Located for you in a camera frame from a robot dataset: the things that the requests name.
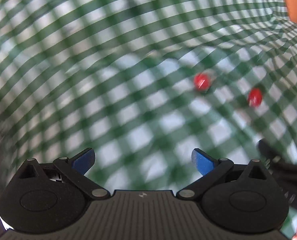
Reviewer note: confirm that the red cherry fruit lower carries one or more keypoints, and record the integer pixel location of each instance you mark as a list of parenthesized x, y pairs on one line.
[(255, 97)]

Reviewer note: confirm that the green white checkered cloth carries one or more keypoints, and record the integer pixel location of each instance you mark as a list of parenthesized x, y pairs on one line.
[(117, 76)]

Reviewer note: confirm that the red cherry fruit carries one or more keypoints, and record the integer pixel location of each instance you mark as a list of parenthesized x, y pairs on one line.
[(255, 97), (202, 81)]

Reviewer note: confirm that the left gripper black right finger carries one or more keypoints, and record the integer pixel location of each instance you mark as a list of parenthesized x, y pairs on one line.
[(239, 198)]

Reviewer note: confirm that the red cherry fruit upper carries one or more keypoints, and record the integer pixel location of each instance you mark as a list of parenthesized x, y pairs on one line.
[(202, 81)]

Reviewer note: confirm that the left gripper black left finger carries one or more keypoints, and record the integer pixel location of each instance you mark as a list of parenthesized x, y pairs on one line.
[(44, 198)]

